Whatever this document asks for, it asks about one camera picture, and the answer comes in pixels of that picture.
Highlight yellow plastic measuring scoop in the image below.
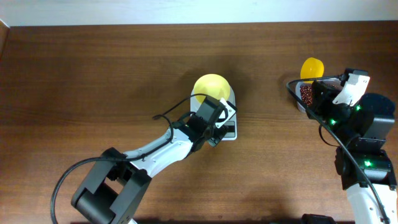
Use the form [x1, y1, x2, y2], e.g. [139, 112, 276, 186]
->
[300, 57, 325, 79]

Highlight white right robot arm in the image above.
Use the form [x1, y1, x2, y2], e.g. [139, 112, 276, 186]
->
[310, 81, 397, 223]

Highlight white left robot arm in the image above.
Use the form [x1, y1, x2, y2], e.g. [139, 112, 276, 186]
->
[71, 95, 237, 223]

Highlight white digital kitchen scale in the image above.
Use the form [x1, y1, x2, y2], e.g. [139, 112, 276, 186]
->
[190, 88, 237, 141]

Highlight yellow plastic bowl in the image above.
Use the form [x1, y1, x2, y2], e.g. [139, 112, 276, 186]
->
[193, 74, 231, 103]

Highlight red adzuki beans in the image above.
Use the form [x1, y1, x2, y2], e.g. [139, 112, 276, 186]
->
[300, 85, 313, 106]

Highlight clear plastic bean container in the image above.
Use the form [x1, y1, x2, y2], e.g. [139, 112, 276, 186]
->
[295, 82, 312, 100]

